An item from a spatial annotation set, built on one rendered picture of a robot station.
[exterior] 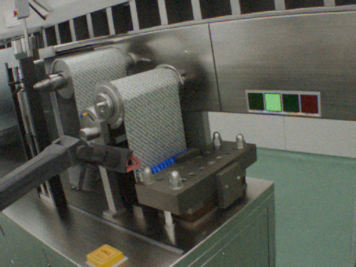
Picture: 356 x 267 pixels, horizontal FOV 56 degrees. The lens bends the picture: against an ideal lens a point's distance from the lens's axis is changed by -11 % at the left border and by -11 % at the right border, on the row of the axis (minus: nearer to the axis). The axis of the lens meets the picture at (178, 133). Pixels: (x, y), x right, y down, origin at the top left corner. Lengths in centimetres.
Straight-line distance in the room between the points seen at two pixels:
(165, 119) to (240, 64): 29
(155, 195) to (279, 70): 50
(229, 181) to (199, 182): 12
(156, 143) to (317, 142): 275
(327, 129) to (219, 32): 261
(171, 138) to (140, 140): 13
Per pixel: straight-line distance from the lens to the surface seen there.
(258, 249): 127
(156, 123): 113
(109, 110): 105
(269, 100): 111
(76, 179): 96
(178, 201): 95
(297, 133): 380
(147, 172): 102
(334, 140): 366
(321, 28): 101
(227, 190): 108
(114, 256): 94
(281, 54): 107
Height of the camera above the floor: 143
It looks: 16 degrees down
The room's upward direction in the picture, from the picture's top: 9 degrees counter-clockwise
